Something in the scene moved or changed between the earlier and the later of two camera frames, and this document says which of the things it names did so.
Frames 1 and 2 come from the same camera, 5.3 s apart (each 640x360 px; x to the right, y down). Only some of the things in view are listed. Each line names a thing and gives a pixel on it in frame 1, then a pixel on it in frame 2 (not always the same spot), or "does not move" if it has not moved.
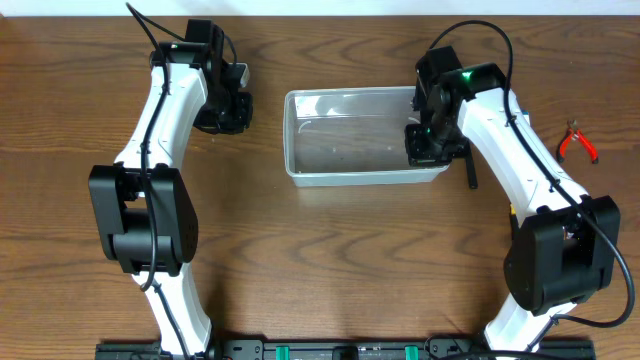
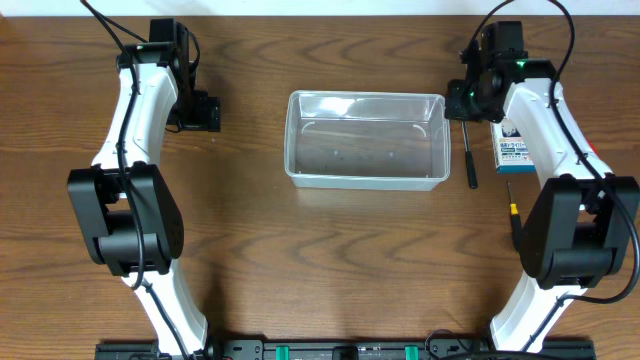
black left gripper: x=226 y=118 → x=203 y=116
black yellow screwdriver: x=514 y=220 does not move
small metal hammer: x=470 y=168 does not move
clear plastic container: x=351 y=135 does not move
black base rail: x=343 y=349 does not move
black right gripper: x=426 y=150 → x=456 y=108
